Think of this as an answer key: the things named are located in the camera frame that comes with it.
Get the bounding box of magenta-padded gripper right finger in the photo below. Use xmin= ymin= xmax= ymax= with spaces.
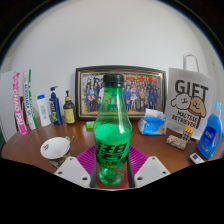
xmin=125 ymin=144 xmax=172 ymax=188

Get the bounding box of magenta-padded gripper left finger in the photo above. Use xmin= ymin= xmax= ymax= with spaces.
xmin=54 ymin=144 xmax=99 ymax=189

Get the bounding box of green plastic drink bottle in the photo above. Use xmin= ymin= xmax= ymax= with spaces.
xmin=93 ymin=73 xmax=133 ymax=187

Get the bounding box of camouflage paper cup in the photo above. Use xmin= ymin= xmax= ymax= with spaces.
xmin=39 ymin=135 xmax=72 ymax=169

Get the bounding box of flat round red coaster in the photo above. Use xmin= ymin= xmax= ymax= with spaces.
xmin=96 ymin=169 xmax=129 ymax=190

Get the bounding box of speckled snack bar packet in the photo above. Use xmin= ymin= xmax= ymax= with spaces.
xmin=165 ymin=134 xmax=188 ymax=150

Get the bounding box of blue tissue pack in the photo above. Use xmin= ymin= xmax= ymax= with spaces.
xmin=137 ymin=108 xmax=168 ymax=136

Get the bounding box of small green packet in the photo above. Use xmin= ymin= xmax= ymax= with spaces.
xmin=85 ymin=120 xmax=96 ymax=130

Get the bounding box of colourful puzzle cube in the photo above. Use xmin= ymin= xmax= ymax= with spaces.
xmin=181 ymin=127 xmax=194 ymax=144

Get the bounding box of amber pump bottle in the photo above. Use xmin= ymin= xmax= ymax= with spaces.
xmin=62 ymin=89 xmax=77 ymax=125

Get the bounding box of dark blue pump bottle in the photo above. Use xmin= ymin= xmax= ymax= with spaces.
xmin=48 ymin=85 xmax=63 ymax=126

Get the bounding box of white bottle with blue cap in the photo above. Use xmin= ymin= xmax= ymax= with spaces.
xmin=36 ymin=94 xmax=52 ymax=128

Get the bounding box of blue detergent bottle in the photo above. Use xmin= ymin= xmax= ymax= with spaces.
xmin=196 ymin=100 xmax=223 ymax=161

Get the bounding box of framed group photo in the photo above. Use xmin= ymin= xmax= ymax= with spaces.
xmin=74 ymin=65 xmax=167 ymax=122

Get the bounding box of white paper gift bag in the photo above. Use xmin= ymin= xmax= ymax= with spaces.
xmin=165 ymin=52 xmax=214 ymax=141

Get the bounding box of tall green and white box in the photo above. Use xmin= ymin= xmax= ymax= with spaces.
xmin=22 ymin=69 xmax=38 ymax=131

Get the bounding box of tall pink box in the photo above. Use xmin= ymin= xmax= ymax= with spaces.
xmin=12 ymin=71 xmax=29 ymax=136

